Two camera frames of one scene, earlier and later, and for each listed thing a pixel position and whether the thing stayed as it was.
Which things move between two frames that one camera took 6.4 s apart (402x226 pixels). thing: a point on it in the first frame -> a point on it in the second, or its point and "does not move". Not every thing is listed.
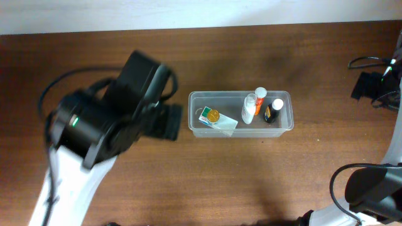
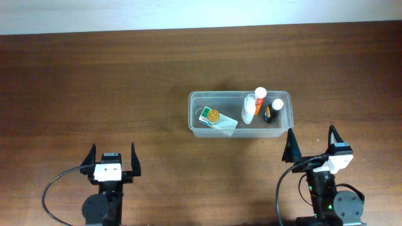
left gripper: x=162 y=126 -> x=127 y=176
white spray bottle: x=249 y=108 does not move
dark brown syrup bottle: x=272 y=109 does not move
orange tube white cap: x=260 y=92 does not move
